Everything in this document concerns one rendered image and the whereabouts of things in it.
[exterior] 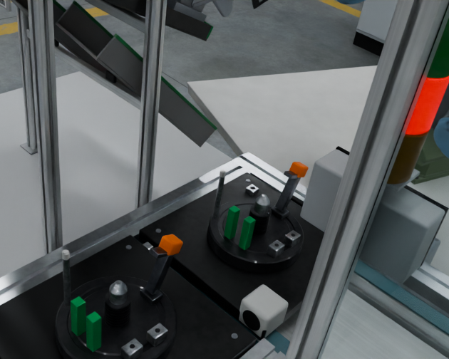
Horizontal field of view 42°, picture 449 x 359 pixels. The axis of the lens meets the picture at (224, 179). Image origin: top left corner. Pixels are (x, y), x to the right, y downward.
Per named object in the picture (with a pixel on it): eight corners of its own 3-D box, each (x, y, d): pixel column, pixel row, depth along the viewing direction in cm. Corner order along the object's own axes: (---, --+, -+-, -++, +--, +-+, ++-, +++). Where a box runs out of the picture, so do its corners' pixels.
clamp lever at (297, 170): (278, 204, 88) (298, 161, 86) (288, 211, 87) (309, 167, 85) (266, 206, 85) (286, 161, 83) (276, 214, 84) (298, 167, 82)
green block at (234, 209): (229, 231, 82) (234, 204, 80) (235, 236, 82) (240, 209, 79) (223, 235, 82) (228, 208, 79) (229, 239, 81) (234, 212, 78)
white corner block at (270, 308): (258, 302, 78) (263, 281, 75) (284, 323, 76) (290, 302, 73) (234, 320, 75) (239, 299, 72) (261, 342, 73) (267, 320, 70)
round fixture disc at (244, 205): (249, 196, 93) (251, 186, 92) (319, 243, 86) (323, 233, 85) (187, 233, 84) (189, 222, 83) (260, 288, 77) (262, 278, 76)
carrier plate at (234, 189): (245, 180, 100) (246, 170, 99) (361, 256, 88) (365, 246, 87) (137, 239, 84) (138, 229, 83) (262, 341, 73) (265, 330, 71)
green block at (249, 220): (244, 242, 81) (249, 215, 78) (250, 246, 81) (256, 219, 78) (238, 246, 80) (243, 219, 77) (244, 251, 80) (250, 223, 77)
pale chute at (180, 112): (160, 112, 107) (176, 93, 107) (200, 147, 100) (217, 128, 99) (54, 23, 85) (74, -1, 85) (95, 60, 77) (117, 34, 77)
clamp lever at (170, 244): (151, 284, 72) (172, 233, 69) (162, 294, 71) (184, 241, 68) (131, 290, 69) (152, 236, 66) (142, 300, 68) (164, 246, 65)
